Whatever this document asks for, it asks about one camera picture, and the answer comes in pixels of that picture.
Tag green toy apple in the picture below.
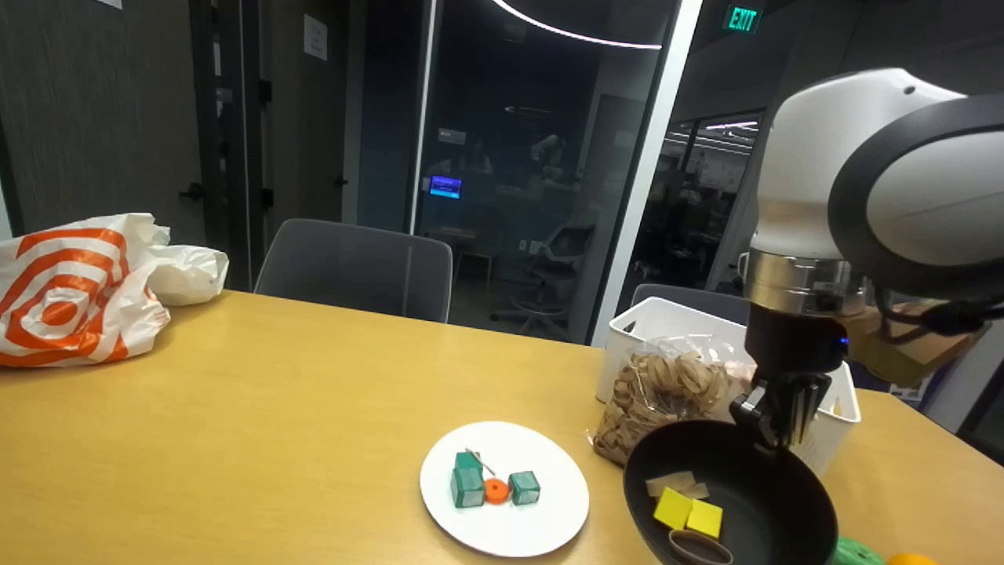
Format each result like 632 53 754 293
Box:
829 536 885 565

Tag ring ceiling light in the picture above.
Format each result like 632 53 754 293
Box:
490 0 662 53

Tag yellow block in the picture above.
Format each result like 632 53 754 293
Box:
652 487 693 529
686 500 724 536

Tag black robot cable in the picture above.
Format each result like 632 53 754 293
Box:
867 279 1004 341

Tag orange white plastic bag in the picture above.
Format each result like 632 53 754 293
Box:
0 212 228 371

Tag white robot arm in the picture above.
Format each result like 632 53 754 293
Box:
730 68 1004 449

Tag large green block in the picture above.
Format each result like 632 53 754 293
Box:
451 453 483 509

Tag white plastic bin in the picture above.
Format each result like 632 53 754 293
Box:
593 294 862 481

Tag small green block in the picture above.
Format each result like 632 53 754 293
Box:
510 471 540 506

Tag black bowl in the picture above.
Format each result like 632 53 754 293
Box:
625 420 839 565

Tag white paper plate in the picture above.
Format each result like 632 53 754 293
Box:
421 420 591 560

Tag grey office chair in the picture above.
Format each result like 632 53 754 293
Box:
255 216 455 319

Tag clear bag of snacks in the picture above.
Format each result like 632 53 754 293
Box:
593 336 755 467

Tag black door handle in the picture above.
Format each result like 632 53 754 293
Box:
179 181 208 205

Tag green exit sign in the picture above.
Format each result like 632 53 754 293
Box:
728 5 759 36

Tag orange toy fruit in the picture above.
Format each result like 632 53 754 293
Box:
885 551 939 565

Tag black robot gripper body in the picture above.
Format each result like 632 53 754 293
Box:
747 308 846 389

